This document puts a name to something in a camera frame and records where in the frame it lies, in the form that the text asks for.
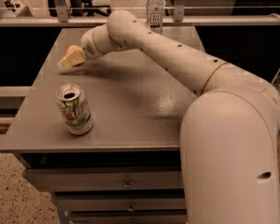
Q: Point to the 7up soda can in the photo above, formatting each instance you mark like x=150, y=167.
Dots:
x=73, y=105

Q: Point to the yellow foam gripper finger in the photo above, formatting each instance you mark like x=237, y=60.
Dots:
x=72, y=58

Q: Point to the metal railing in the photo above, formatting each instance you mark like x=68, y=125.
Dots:
x=120, y=17

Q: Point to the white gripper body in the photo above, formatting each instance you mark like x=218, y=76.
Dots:
x=89, y=47

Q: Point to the clear plastic water bottle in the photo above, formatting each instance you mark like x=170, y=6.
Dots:
x=155, y=10

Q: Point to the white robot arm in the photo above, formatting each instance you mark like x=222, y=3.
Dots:
x=228, y=134

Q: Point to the orange fruit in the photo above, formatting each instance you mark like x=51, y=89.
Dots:
x=73, y=48

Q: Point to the grey drawer cabinet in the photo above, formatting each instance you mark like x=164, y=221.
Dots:
x=126, y=169

